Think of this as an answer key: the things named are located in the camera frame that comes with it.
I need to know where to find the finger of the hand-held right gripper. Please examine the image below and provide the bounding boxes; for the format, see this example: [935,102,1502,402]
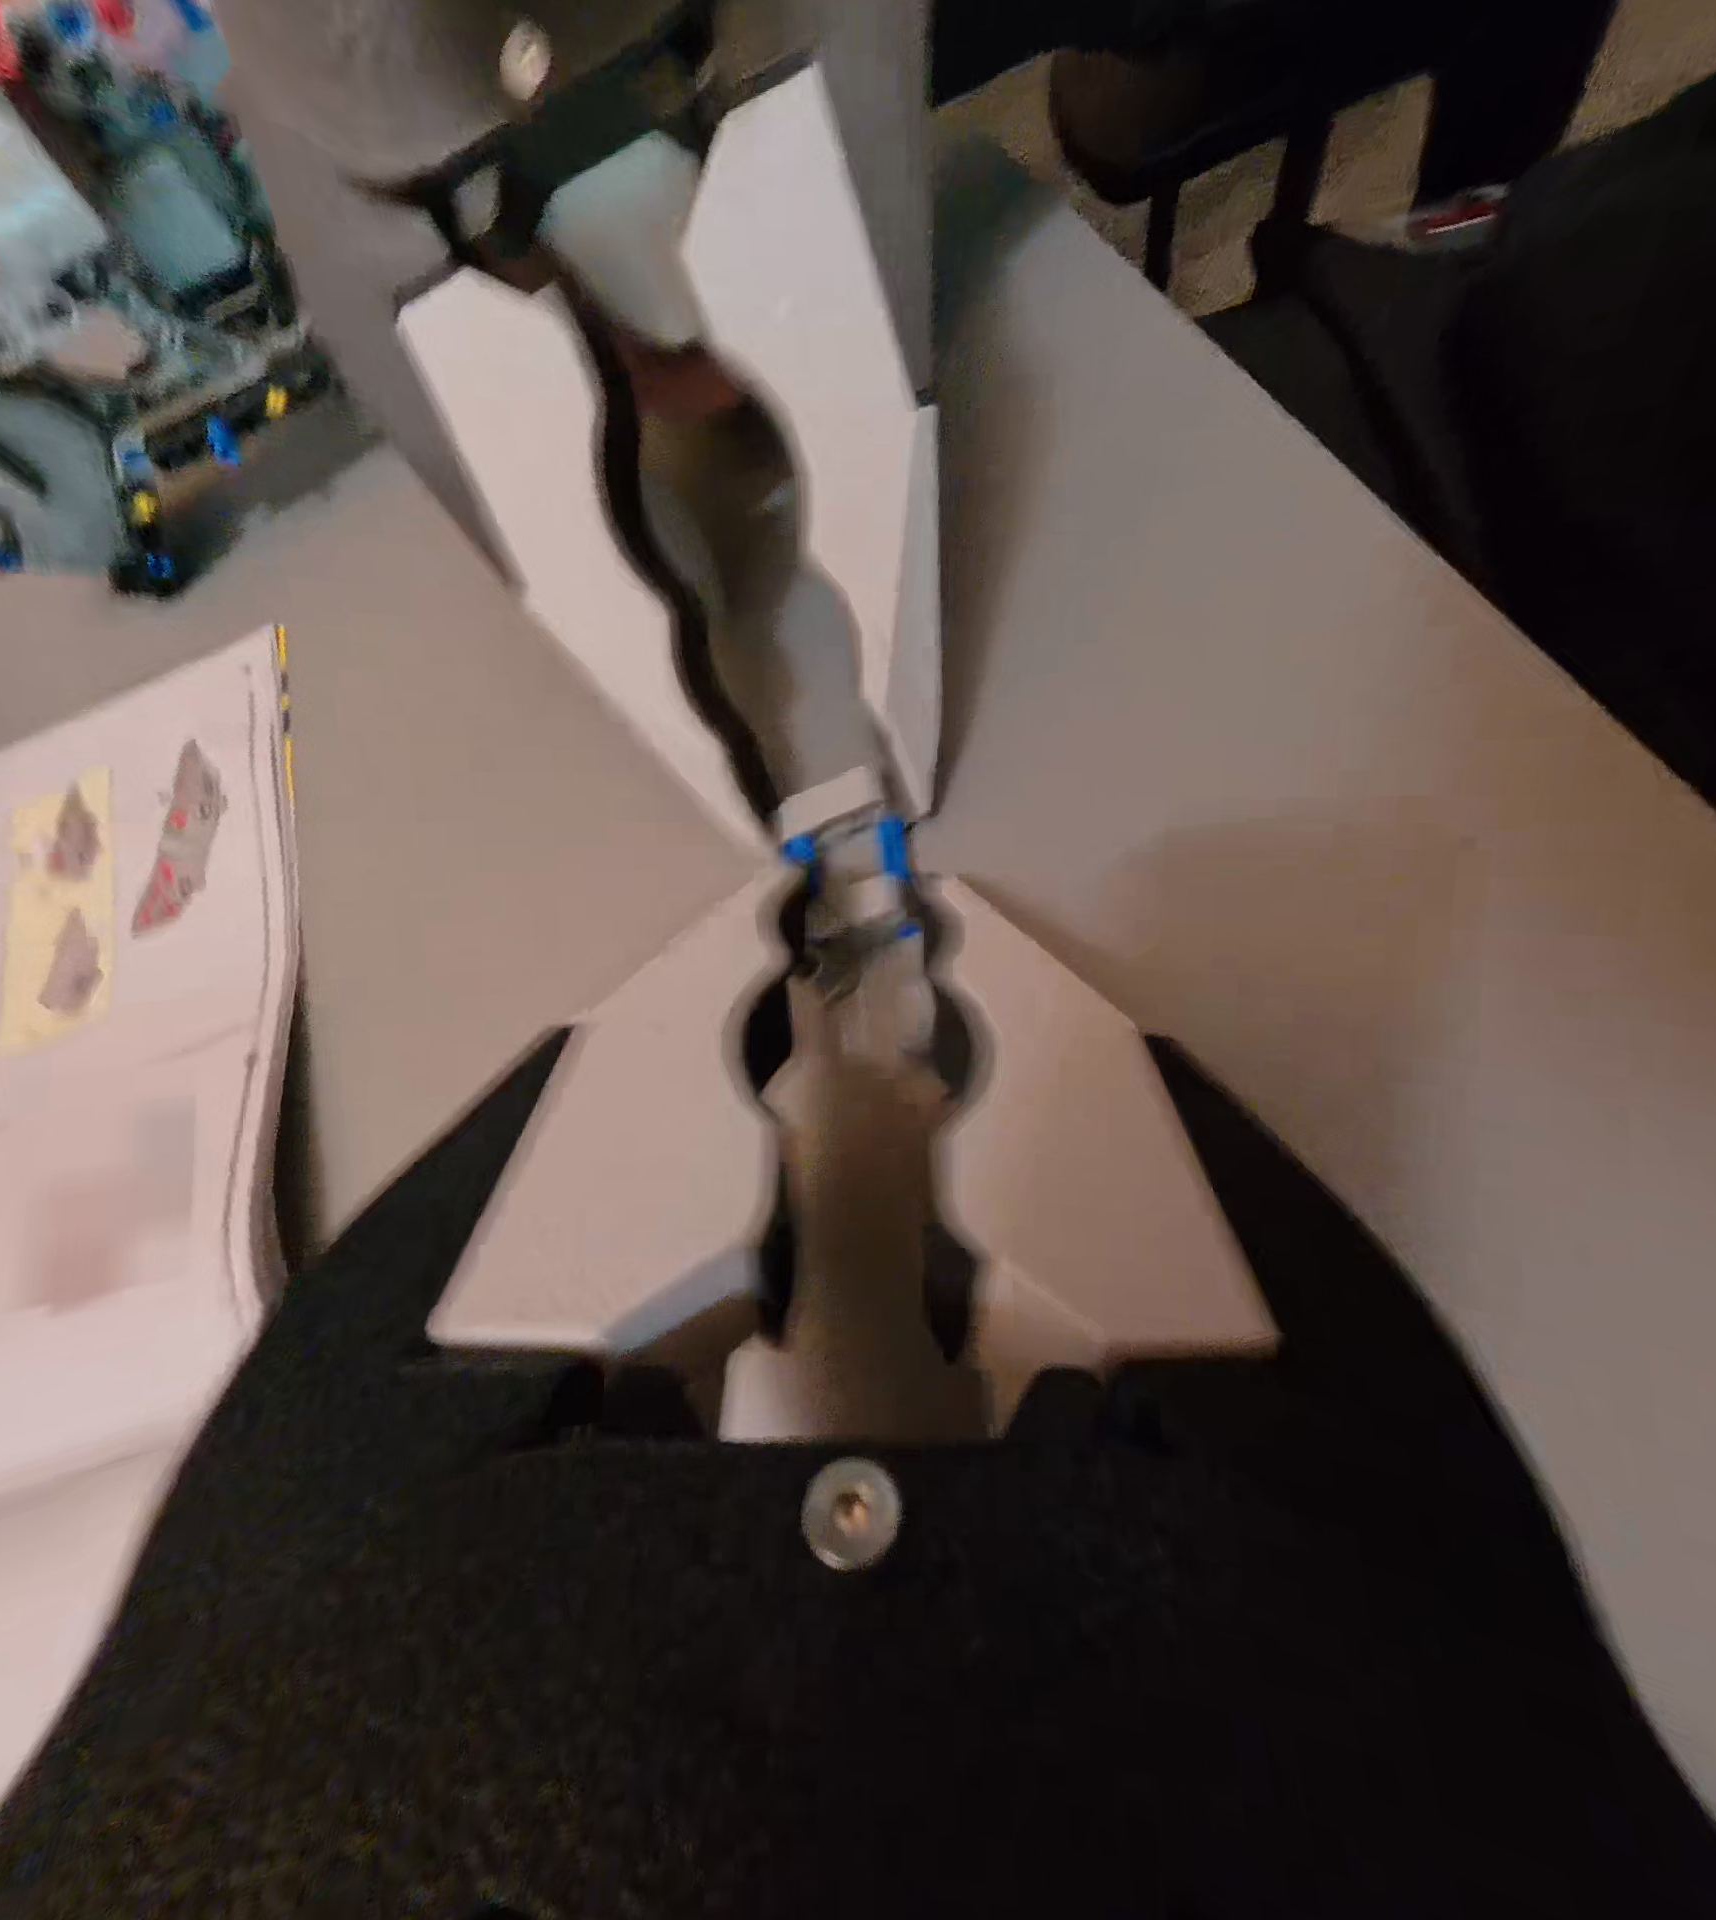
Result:
[540,65,945,827]
[396,265,788,859]

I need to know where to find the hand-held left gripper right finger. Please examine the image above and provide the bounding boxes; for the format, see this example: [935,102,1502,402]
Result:
[924,874,1284,1428]

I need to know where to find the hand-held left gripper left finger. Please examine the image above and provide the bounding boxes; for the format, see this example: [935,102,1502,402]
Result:
[425,869,810,1433]

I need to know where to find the grey brick piece blue pins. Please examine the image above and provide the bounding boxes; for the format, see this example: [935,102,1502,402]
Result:
[780,817,954,1069]

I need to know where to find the small grey brick beam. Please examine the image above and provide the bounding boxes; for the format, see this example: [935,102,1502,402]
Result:
[774,764,899,846]

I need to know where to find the grey desk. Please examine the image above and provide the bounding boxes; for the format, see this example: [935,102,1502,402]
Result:
[0,133,1716,1920]

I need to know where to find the grey toy brick model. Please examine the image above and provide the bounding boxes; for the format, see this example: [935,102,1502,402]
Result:
[0,0,343,602]

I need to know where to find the dark chair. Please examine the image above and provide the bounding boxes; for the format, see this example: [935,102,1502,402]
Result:
[1049,0,1625,289]

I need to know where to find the building instruction booklet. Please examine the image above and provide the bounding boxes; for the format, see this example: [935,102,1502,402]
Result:
[0,622,308,1549]

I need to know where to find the person's dark clothing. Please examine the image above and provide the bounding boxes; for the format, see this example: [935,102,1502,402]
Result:
[1202,30,1716,902]

